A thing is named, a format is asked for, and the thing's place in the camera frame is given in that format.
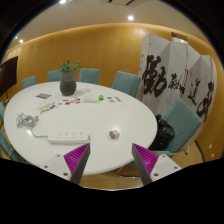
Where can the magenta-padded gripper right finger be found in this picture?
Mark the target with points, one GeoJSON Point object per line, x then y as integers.
{"type": "Point", "coordinates": [148, 161]}

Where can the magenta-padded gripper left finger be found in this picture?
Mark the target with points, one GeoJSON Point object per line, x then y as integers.
{"type": "Point", "coordinates": [75, 161]}

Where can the small pink-beige charger block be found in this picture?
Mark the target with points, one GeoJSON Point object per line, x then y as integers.
{"type": "Point", "coordinates": [114, 134]}

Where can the white power strip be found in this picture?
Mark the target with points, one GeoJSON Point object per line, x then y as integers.
{"type": "Point", "coordinates": [68, 137]}

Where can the black bag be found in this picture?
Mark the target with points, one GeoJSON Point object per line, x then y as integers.
{"type": "Point", "coordinates": [163, 133]}

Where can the group of teal chairs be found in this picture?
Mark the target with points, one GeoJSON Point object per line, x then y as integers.
{"type": "Point", "coordinates": [181, 123]}

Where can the colourful small card cluster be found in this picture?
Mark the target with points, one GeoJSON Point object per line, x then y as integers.
{"type": "Point", "coordinates": [71, 101]}
{"type": "Point", "coordinates": [115, 99]}
{"type": "Point", "coordinates": [48, 107]}

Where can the flat white box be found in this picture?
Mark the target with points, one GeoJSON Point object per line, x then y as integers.
{"type": "Point", "coordinates": [90, 99]}

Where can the small green block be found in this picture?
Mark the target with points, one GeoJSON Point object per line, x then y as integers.
{"type": "Point", "coordinates": [101, 97]}

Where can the flat grey card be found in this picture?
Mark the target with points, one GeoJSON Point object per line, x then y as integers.
{"type": "Point", "coordinates": [43, 96]}

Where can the green plant in grey pot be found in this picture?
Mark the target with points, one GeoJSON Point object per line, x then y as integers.
{"type": "Point", "coordinates": [68, 85]}

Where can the white calligraphy folding screen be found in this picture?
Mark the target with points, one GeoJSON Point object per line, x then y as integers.
{"type": "Point", "coordinates": [173, 63]}

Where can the group of round ceiling lights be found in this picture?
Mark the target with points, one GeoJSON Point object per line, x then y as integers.
{"type": "Point", "coordinates": [130, 18]}

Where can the black wall-mounted screen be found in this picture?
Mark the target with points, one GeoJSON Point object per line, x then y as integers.
{"type": "Point", "coordinates": [8, 75]}

